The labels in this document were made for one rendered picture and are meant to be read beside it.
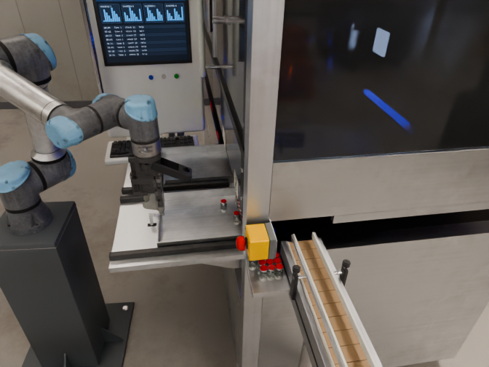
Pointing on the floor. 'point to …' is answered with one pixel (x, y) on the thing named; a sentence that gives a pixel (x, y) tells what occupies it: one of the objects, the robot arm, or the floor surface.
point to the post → (258, 148)
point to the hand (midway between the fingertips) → (163, 210)
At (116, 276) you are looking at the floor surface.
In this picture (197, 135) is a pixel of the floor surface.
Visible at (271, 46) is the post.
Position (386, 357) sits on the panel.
